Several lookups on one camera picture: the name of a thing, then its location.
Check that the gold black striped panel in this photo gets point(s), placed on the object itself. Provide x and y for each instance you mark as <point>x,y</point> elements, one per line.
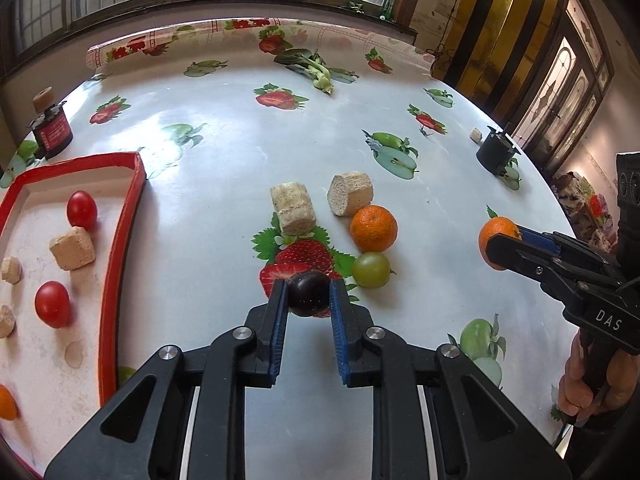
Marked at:
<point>500,20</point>

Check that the black motor with red label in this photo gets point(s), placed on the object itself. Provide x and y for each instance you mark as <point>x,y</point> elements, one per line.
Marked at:
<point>52,132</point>

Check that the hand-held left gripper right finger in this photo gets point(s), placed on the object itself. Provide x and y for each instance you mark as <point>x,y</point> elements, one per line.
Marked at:
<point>337,330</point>

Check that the black cylinder motor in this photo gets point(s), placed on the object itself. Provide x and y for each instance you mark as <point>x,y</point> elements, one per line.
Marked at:
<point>495,152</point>

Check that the colourful bags pile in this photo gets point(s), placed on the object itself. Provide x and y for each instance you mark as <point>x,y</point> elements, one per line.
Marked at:
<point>585,205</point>

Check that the green tomato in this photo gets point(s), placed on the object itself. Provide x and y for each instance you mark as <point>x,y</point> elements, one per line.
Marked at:
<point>370,270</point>

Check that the green bottle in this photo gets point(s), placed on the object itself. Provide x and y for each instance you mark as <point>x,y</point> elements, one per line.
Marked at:
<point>390,2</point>

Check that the orange mandarin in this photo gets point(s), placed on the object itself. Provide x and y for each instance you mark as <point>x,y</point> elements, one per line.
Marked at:
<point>6,402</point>
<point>492,227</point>
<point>373,228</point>

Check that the red tomato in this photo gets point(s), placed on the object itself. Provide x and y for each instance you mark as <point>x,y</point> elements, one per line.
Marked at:
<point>81,208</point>
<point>52,303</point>

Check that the light wooden block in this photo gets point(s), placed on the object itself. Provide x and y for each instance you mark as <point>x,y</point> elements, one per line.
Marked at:
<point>5,321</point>
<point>350,193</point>
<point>72,248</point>
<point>10,269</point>
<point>292,208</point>

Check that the green bok choy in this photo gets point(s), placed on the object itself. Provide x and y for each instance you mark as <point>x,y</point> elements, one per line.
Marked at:
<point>310,67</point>

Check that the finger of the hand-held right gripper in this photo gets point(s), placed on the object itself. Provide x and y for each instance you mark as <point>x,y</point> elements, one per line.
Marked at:
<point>537,237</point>
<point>505,252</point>

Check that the round cork piece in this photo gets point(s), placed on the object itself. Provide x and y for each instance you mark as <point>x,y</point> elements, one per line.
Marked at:
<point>43,97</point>

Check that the red rimmed white tray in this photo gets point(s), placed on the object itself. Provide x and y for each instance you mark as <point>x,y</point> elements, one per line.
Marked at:
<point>90,310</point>

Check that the person's right hand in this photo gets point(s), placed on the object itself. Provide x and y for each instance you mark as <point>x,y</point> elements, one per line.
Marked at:
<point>570,385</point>

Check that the glass panelled wooden door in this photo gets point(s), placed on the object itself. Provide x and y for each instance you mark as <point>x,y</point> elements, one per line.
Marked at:
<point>575,75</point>

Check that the person's right forearm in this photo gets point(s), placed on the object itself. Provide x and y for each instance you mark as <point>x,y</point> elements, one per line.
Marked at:
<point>610,452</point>

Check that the small wooden block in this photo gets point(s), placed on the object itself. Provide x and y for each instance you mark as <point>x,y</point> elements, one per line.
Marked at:
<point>475,134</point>

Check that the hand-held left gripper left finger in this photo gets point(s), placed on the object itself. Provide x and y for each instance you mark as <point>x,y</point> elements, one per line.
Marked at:
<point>277,330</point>

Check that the dark purple plum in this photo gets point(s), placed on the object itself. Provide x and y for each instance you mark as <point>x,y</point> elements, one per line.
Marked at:
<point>309,292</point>

